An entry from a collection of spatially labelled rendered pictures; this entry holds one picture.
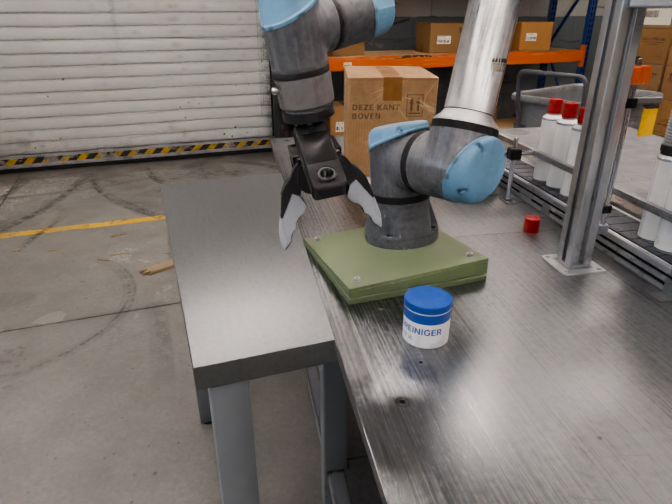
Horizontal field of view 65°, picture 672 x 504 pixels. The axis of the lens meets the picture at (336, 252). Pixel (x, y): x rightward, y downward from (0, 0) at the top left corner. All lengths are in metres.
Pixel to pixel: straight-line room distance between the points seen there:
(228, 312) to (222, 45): 4.36
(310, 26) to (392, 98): 0.81
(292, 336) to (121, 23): 4.43
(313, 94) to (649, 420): 0.58
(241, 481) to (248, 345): 0.26
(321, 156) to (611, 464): 0.49
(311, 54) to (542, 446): 0.54
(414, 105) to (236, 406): 0.95
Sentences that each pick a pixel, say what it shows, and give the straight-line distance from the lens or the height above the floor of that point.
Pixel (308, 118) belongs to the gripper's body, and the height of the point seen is 1.16.
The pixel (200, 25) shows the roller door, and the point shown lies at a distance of 5.12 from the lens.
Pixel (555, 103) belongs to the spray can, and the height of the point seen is 1.08.
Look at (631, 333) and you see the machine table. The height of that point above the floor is 0.83.
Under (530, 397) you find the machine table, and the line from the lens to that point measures 0.75.
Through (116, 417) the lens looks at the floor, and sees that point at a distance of 2.07.
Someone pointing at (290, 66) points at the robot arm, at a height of 1.22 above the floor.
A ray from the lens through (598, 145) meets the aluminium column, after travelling 1.04.
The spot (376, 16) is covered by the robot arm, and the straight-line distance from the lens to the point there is 0.77.
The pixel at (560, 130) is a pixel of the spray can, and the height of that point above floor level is 1.02.
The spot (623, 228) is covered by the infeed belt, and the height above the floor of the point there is 0.88.
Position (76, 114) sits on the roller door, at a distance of 5.18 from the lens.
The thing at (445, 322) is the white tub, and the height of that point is 0.87.
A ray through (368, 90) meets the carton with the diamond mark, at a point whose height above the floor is 1.09.
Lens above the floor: 1.29
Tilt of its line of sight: 25 degrees down
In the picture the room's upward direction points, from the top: straight up
